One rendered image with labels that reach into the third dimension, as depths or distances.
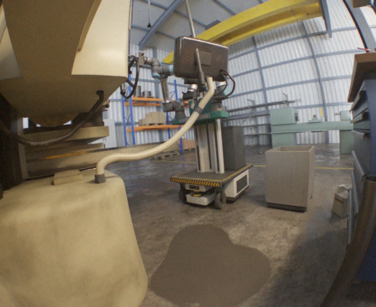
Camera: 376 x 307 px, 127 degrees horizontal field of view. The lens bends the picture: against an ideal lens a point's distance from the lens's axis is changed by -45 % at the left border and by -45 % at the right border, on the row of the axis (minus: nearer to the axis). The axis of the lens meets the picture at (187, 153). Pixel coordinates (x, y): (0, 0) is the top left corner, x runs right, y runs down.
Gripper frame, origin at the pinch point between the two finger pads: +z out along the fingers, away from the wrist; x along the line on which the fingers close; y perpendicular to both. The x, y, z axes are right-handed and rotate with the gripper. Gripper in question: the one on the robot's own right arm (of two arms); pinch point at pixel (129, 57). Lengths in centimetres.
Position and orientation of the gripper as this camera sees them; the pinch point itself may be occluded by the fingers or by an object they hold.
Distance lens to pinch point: 153.5
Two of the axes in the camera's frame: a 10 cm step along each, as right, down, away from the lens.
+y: 6.8, 0.9, -7.3
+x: 0.3, 9.9, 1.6
